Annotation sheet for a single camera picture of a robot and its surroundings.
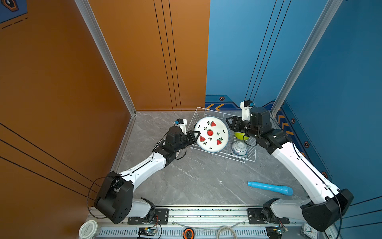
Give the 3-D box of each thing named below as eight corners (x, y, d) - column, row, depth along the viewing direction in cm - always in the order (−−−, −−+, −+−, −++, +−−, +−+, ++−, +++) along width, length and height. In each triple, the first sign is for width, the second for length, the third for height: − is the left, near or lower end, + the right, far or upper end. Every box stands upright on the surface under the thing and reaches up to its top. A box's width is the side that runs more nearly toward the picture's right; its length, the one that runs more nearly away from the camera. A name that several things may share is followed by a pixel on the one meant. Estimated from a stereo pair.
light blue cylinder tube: (247, 189, 84) (249, 186, 81) (247, 181, 87) (249, 179, 84) (290, 197, 81) (294, 195, 78) (288, 189, 84) (292, 187, 81)
